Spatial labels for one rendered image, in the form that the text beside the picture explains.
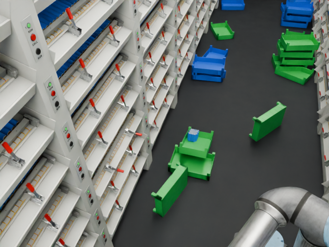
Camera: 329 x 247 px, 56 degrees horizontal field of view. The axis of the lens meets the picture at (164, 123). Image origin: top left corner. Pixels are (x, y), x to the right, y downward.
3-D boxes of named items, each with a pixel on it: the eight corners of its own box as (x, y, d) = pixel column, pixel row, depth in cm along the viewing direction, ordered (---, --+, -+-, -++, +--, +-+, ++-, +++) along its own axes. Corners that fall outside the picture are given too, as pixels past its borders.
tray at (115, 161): (140, 121, 192) (144, 112, 185) (97, 205, 151) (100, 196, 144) (110, 107, 191) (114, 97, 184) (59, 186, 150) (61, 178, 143)
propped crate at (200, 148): (187, 135, 249) (188, 126, 246) (212, 139, 245) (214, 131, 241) (178, 152, 223) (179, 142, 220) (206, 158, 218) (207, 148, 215)
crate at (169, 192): (187, 184, 215) (177, 179, 219) (188, 166, 201) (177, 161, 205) (162, 217, 198) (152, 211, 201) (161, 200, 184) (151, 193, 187)
